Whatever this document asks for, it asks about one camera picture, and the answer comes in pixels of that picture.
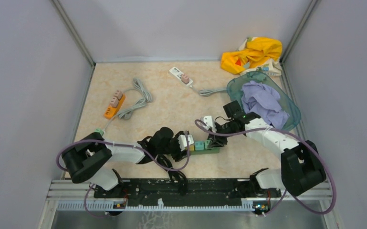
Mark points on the light green plug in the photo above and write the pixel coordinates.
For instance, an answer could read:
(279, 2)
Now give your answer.
(207, 145)

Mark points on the teal plastic basket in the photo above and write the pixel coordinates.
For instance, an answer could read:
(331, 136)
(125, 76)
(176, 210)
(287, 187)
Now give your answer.
(234, 91)

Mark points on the orange power strip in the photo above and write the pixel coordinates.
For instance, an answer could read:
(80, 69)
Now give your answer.
(110, 112)

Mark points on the yellow cloth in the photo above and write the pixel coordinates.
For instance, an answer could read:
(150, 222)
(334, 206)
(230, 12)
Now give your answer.
(255, 54)

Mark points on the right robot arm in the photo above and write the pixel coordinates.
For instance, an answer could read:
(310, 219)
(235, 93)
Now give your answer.
(300, 169)

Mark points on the purple cloth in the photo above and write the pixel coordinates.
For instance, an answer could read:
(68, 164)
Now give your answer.
(264, 101)

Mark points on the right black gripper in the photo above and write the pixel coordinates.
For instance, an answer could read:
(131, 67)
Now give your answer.
(217, 140)

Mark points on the green power strip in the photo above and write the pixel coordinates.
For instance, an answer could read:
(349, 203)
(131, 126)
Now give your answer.
(198, 152)

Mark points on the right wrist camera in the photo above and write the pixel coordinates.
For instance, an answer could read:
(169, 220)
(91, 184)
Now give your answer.
(208, 123)

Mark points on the teal plug on green strip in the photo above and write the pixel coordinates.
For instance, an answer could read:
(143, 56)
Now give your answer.
(199, 145)

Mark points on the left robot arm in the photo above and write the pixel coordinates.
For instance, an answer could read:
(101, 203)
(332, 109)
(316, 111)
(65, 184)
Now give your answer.
(85, 160)

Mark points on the white power strip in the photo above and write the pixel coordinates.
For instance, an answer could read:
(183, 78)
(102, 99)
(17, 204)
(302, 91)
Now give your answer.
(176, 72)

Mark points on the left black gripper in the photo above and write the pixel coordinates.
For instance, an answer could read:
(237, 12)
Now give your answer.
(178, 156)

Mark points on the pink plug lower orange strip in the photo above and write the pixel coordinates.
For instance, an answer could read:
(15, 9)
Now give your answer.
(114, 102)

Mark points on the pink plug on white strip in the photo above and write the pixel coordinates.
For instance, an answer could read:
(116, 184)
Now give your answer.
(185, 79)

